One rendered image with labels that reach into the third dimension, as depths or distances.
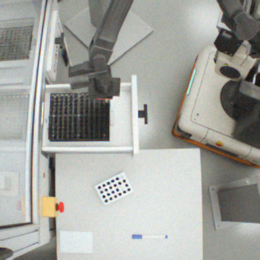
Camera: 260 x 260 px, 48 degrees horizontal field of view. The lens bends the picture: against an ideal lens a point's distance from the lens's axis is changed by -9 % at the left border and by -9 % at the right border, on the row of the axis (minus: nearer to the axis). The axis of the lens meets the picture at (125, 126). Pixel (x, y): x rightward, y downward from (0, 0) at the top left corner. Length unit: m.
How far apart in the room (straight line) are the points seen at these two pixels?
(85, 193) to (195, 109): 0.90
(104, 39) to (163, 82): 1.36
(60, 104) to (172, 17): 1.51
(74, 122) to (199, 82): 0.97
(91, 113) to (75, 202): 0.35
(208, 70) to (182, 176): 0.89
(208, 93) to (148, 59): 0.55
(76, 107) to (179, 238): 0.64
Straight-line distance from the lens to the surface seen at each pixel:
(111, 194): 1.19
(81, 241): 1.23
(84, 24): 2.35
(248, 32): 0.96
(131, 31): 2.31
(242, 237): 2.17
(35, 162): 1.04
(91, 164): 1.24
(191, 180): 1.27
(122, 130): 1.19
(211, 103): 1.90
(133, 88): 1.14
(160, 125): 2.08
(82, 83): 0.93
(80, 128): 1.15
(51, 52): 1.23
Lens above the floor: 1.99
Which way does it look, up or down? 75 degrees down
